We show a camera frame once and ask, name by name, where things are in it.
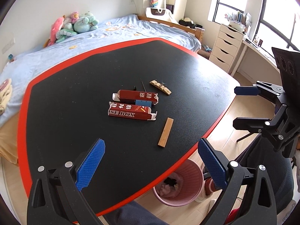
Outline person's foot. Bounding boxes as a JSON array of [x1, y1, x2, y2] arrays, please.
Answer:
[[196, 165, 223, 203]]

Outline red carton with white lettering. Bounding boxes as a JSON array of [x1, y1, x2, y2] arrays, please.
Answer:
[[107, 101, 157, 121]]

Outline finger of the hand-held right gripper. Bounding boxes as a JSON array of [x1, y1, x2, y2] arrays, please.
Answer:
[[234, 81, 287, 104], [232, 117, 276, 134]]

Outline black bag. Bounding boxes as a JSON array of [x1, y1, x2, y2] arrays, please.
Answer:
[[179, 19, 203, 29]]

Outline white drawer cabinet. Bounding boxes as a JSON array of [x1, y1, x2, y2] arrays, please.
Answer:
[[208, 23, 245, 74]]

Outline person's right leg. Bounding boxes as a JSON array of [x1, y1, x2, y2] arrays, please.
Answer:
[[231, 133, 294, 225]]

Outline pink plastic trash bin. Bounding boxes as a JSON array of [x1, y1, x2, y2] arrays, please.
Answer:
[[152, 159, 204, 207]]

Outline orange bed sheet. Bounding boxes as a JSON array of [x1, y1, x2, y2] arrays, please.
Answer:
[[0, 115, 20, 167]]

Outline dark red carton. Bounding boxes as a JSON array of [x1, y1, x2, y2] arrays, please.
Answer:
[[112, 89, 160, 106]]

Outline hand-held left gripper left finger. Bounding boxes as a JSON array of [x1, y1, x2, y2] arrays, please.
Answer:
[[27, 139, 106, 225]]

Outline bamboo strip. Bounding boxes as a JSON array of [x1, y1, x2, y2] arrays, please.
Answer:
[[158, 118, 174, 148]]

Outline person's left leg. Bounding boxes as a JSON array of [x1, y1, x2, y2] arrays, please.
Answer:
[[103, 200, 170, 225]]

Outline teal striped plush toy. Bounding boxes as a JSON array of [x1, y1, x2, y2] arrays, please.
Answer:
[[55, 23, 77, 44]]

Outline green plush toy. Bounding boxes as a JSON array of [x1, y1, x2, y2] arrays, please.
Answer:
[[74, 11, 99, 34]]

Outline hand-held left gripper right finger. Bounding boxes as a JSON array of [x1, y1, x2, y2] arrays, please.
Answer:
[[197, 138, 278, 225]]

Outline broken wooden clothespin pieces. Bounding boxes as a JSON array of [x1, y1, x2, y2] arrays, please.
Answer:
[[149, 80, 172, 96]]

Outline pale yellow folded blanket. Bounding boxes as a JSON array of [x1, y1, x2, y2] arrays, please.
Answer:
[[0, 78, 13, 116]]

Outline white tote bag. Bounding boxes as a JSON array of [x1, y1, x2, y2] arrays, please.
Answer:
[[145, 0, 172, 22]]

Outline bed with blue sheet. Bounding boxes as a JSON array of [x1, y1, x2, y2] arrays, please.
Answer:
[[0, 14, 202, 128]]

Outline pink dolphin plush toy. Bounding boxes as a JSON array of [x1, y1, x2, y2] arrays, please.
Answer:
[[43, 16, 65, 47]]

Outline white storage box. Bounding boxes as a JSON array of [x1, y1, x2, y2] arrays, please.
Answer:
[[228, 20, 246, 33]]

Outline person's leg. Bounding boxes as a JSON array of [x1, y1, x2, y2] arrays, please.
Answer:
[[231, 133, 294, 225], [103, 200, 170, 225]]

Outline white desk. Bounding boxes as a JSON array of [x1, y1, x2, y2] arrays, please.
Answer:
[[236, 34, 282, 77]]

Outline black tripod stand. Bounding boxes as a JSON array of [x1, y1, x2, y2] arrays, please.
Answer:
[[236, 131, 255, 143]]

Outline wooden bed frame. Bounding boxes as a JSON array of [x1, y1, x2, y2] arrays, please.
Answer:
[[137, 15, 205, 44]]

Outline row of books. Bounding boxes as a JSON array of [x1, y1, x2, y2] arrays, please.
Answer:
[[231, 10, 252, 26]]

